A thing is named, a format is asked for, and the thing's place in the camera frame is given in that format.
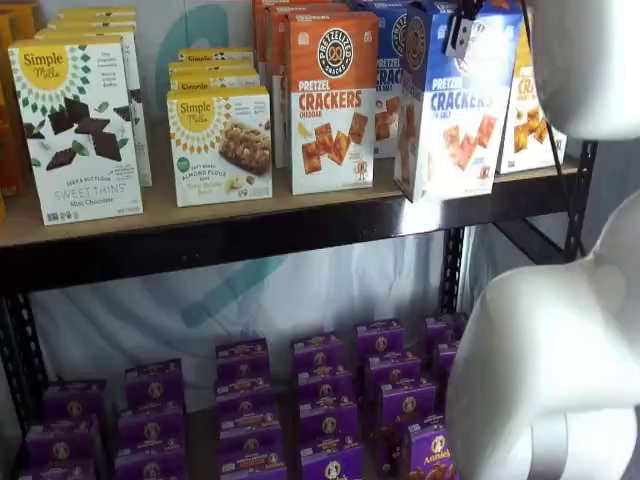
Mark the Simple Mills almond bars box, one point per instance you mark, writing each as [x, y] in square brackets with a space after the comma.
[210, 67]
[215, 82]
[220, 150]
[215, 54]

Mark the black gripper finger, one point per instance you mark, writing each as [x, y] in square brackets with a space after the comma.
[460, 35]

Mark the orange pretzel crackers box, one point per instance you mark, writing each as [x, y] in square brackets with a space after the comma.
[330, 125]
[277, 100]
[259, 75]

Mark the blue pretzel crackers box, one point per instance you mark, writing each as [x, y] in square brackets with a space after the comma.
[460, 125]
[390, 100]

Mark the yellow pretzel crackers box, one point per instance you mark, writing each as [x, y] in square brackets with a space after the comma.
[525, 130]

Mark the orange brown snack box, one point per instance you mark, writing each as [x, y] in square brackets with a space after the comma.
[22, 100]
[4, 150]

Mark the wooden shelf board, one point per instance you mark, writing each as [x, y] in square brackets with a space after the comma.
[200, 445]
[157, 205]

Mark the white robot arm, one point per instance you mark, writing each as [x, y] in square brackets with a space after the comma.
[550, 350]

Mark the purple Annie's box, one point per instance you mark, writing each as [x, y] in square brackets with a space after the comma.
[250, 432]
[150, 430]
[252, 467]
[392, 370]
[445, 357]
[380, 340]
[325, 387]
[430, 455]
[150, 465]
[75, 402]
[57, 472]
[327, 422]
[245, 397]
[442, 330]
[152, 385]
[330, 465]
[60, 442]
[317, 352]
[242, 360]
[407, 405]

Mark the black metal shelf frame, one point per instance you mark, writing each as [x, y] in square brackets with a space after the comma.
[250, 240]

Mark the Simple Mills sweet thins box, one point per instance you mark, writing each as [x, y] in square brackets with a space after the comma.
[140, 125]
[75, 135]
[90, 22]
[95, 11]

